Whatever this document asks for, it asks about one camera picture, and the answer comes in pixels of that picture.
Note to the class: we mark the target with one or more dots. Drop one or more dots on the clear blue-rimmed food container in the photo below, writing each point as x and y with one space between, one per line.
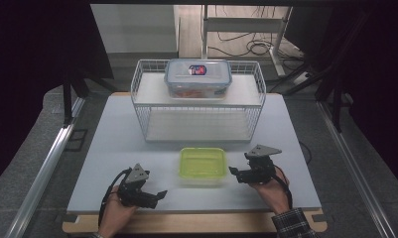
198 79

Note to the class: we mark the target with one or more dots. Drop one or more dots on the aluminium frame rail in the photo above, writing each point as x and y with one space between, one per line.
355 168
44 172

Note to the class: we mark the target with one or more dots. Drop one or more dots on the green-lidded food container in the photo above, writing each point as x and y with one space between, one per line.
203 163

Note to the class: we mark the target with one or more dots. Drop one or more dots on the white metal desk frame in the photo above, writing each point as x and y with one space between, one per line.
244 24

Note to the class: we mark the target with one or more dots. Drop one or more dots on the dark curtain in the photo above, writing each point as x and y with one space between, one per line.
27 66
378 66

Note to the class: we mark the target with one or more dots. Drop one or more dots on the person's right hand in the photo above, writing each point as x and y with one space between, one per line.
276 195

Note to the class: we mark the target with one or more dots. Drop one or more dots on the white power strip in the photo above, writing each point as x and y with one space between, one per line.
300 78

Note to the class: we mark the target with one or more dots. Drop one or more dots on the black metal stand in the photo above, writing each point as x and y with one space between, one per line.
67 102

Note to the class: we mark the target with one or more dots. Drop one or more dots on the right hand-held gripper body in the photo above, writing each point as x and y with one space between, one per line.
259 170

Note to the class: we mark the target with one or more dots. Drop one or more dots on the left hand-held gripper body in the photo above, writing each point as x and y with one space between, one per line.
133 195

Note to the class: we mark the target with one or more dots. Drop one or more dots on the person's left hand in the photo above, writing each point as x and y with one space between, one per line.
115 216

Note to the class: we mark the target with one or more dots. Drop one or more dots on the white cabinet panel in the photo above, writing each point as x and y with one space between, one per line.
133 28

